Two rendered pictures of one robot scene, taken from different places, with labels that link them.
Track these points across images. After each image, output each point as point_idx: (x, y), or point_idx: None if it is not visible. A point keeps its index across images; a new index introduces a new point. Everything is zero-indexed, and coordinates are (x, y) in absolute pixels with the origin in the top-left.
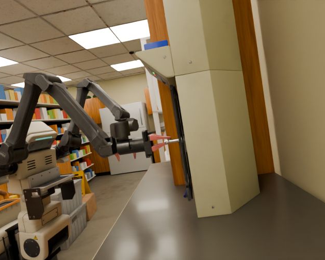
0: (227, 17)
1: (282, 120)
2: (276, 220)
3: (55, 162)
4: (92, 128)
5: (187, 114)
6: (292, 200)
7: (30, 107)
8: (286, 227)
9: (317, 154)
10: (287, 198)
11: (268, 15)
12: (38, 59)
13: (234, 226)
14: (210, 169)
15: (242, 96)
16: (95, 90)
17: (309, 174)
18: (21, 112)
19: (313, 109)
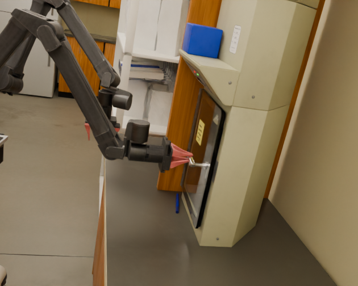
0: (302, 46)
1: (299, 154)
2: (270, 262)
3: None
4: (102, 120)
5: (228, 148)
6: (283, 242)
7: (8, 57)
8: (278, 270)
9: (320, 207)
10: (279, 239)
11: (336, 37)
12: None
13: (236, 262)
14: (229, 205)
15: (279, 132)
16: (71, 19)
17: (303, 218)
18: None
19: (336, 169)
